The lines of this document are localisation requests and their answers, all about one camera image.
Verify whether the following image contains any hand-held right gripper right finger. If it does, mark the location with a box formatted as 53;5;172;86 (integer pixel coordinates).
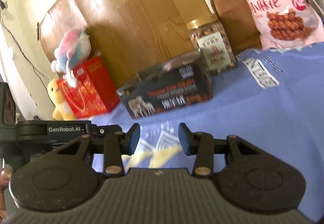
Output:
178;123;264;178

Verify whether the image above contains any person's left hand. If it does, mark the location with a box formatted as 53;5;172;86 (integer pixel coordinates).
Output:
0;168;13;222

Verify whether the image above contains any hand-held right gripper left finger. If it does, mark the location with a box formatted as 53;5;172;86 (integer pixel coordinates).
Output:
55;123;141;178

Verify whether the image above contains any red gift bag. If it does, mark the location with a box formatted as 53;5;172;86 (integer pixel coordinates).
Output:
56;56;120;119

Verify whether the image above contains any brown chair back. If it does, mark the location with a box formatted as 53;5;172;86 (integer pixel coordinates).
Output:
210;0;262;55

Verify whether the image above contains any yellow plush toy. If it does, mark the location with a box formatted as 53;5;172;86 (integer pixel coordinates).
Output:
48;78;76;121

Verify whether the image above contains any blue printed bedsheet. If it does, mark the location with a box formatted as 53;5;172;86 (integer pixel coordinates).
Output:
90;42;324;224

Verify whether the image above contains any nut jar with gold lid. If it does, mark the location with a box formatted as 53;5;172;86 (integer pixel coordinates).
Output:
187;14;238;76

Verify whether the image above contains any pink snack bag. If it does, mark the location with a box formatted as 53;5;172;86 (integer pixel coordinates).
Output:
227;0;324;50

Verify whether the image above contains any black wall cable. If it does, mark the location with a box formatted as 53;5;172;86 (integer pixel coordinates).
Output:
0;0;52;83

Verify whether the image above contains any pastel plush toy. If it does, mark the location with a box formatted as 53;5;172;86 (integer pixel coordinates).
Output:
51;29;92;88

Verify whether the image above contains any wooden board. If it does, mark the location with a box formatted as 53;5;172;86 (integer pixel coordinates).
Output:
38;0;215;88

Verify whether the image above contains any black box with animal print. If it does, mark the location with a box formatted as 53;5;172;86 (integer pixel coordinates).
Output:
116;48;213;120

